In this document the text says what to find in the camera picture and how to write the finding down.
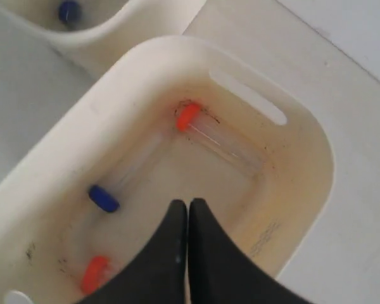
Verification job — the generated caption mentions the cream bin with mountain sticker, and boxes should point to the cream bin with mountain sticker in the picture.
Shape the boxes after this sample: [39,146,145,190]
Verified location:
[0,1,206,76]

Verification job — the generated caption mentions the plain cream plastic bin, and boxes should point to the plain cream plastic bin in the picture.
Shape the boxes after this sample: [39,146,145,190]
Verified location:
[0,36,334,303]

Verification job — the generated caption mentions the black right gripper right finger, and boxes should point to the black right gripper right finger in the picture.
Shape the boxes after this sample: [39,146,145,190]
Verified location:
[188,198,309,303]

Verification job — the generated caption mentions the blue-capped clear tube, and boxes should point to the blue-capped clear tube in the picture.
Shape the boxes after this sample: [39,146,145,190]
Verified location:
[87,132,165,214]

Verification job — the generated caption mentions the orange-capped clear tube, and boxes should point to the orange-capped clear tube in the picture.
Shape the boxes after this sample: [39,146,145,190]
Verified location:
[174,102,263,176]
[80,255,112,295]

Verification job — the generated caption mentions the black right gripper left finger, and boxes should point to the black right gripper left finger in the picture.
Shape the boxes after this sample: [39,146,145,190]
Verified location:
[80,199,187,303]

